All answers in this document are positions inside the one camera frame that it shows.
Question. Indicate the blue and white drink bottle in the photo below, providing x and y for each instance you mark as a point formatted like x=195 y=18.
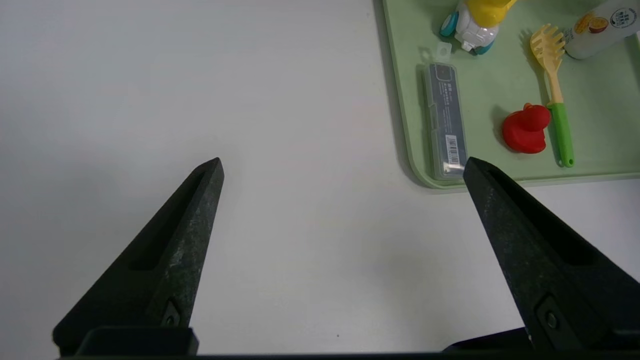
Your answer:
x=600 y=30

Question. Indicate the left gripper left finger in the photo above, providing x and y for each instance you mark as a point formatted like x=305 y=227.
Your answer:
x=165 y=265

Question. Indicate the red rubber duck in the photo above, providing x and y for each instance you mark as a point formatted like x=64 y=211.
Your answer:
x=525 y=132

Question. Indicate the light green plastic tray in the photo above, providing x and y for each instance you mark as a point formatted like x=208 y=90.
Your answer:
x=600 y=125

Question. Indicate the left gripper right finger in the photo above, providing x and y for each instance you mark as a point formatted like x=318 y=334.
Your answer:
x=565 y=270

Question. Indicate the yellow duck toy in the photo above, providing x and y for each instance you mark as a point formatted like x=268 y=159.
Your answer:
x=475 y=30

